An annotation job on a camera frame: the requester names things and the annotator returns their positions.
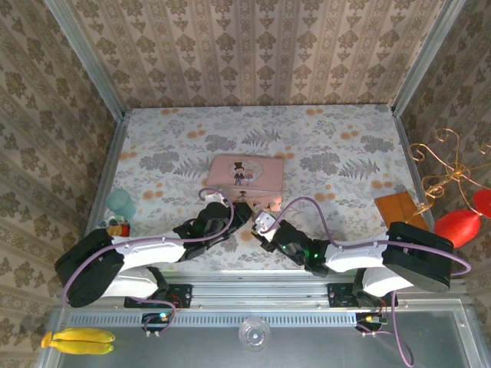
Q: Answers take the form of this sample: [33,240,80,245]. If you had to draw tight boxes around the pink wedding couple tin box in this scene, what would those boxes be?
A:
[205,153,286,212]

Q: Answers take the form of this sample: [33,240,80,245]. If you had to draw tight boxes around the clear plastic cup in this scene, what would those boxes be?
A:
[237,315,272,353]

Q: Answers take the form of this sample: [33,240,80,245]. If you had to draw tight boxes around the teal translucent cup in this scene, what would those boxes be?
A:
[104,188,137,222]

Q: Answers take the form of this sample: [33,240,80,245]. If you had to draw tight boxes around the small circuit board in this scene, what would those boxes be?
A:
[140,311,173,333]
[354,311,389,331]

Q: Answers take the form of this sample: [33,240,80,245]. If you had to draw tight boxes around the grey sheet metal shelf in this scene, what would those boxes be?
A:
[37,306,475,368]

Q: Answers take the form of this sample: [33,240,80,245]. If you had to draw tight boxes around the brown leather wallet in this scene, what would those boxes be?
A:
[374,191,431,232]

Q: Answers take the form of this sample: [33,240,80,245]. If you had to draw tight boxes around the large red teardrop ornament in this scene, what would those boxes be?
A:
[433,209,483,249]

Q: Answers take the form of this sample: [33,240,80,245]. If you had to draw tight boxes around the yellow banana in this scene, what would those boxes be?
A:
[40,333,115,356]
[49,327,117,344]

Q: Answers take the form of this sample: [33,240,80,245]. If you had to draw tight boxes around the small red round ornament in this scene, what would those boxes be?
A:
[473,188,491,216]

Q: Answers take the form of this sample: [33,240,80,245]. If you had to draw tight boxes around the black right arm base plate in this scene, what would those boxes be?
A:
[327,282,399,309]

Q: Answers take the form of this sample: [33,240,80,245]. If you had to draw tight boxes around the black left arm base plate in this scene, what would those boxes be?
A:
[124,284,193,310]

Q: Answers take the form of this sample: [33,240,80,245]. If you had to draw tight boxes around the slotted grey cable duct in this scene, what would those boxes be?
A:
[68,309,362,327]

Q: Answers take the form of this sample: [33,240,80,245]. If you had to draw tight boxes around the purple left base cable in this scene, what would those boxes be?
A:
[142,297,178,339]

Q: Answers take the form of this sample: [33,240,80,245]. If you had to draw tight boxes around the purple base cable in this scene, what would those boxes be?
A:
[389,290,417,368]
[142,297,178,339]

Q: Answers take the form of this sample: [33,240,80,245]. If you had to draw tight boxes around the aluminium side frame rail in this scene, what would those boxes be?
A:
[81,113,132,239]
[391,109,437,225]

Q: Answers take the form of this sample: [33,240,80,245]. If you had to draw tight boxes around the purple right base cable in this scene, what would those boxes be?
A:
[389,290,417,368]

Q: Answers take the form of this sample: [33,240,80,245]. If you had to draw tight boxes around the gold wire stand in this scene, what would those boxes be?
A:
[407,127,491,216]

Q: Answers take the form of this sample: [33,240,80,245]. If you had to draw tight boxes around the aluminium frame corner post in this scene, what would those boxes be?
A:
[390,0,468,117]
[43,0,127,120]

